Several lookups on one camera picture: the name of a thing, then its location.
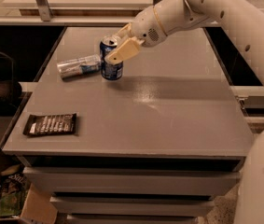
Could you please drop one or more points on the grey drawer cabinet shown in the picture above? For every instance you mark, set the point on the grey drawer cabinet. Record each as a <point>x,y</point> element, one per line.
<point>154,147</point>

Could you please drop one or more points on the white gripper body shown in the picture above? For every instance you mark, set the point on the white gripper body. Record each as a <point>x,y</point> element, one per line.
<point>145,27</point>

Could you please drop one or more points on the blue pepsi can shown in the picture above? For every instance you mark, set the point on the blue pepsi can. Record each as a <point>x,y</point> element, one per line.
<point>109,71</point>

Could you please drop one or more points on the dark brown snack bar wrapper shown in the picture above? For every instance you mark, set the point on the dark brown snack bar wrapper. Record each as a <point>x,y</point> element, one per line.
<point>50,125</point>

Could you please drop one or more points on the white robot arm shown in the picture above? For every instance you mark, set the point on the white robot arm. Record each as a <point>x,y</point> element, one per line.
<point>244,25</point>

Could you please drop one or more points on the cardboard box with magazines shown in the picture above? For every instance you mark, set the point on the cardboard box with magazines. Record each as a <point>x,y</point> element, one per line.
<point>21,202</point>

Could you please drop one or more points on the silver redbull can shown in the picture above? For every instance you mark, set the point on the silver redbull can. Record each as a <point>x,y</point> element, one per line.
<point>79,66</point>

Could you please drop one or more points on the metal bracket left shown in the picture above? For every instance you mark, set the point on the metal bracket left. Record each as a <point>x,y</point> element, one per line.
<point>44,10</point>

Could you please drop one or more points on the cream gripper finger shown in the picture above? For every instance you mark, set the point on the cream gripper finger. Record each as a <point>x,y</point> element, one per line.
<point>125,31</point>
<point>127,49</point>

